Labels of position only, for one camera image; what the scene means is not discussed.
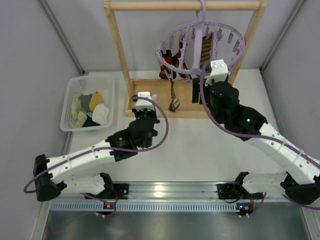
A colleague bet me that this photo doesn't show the brown striped sock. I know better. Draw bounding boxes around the brown striped sock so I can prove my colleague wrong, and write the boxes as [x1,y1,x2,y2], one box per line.
[168,79,180,112]
[200,32,214,68]

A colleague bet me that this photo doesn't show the purple round clip hanger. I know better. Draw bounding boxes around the purple round clip hanger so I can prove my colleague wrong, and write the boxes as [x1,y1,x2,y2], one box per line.
[155,0,246,83]

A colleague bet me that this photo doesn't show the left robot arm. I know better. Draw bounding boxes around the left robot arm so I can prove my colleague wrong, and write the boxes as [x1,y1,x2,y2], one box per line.
[33,109,160,202]

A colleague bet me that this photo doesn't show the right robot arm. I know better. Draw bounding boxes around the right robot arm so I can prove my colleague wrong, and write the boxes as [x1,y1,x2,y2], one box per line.
[192,77,320,205]

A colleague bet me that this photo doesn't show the wooden hanger rack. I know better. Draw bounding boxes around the wooden hanger rack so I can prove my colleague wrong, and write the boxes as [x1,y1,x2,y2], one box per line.
[103,0,268,120]

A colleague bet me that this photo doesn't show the red black argyle sock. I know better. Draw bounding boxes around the red black argyle sock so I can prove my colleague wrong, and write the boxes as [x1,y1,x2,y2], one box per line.
[158,49,176,80]

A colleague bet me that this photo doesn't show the dark navy sock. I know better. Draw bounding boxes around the dark navy sock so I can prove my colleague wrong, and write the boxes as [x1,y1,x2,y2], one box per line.
[82,116,100,128]

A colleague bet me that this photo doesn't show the mustard yellow sock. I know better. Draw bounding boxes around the mustard yellow sock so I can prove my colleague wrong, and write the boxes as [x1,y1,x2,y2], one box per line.
[89,91,104,112]

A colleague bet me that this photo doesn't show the white plastic basket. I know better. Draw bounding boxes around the white plastic basket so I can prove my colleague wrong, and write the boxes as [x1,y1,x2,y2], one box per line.
[60,74,116,132]

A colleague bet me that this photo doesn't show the pale green sock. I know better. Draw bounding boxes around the pale green sock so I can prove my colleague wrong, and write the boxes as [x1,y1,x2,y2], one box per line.
[69,94,88,129]

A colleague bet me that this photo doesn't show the grey sock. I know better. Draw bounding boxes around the grey sock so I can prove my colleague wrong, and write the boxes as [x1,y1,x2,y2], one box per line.
[79,94,93,117]

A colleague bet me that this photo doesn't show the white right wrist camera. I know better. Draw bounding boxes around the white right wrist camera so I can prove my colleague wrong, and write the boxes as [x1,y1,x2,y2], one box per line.
[204,59,229,86]

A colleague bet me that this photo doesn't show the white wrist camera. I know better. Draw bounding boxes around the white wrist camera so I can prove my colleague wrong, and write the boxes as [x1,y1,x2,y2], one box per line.
[204,59,229,86]
[132,91,156,111]

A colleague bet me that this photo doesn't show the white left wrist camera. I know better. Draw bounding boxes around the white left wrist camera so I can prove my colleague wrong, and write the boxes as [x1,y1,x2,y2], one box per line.
[132,91,156,111]

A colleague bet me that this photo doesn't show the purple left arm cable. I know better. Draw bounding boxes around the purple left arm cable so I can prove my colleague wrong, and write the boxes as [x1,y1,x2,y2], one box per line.
[23,96,169,194]

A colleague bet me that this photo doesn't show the aluminium mounting rail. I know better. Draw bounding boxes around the aluminium mounting rail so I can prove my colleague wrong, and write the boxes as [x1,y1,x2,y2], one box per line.
[39,181,306,201]

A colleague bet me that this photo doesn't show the white slotted cable duct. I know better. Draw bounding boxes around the white slotted cable duct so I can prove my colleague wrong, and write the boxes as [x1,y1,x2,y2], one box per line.
[49,201,306,213]

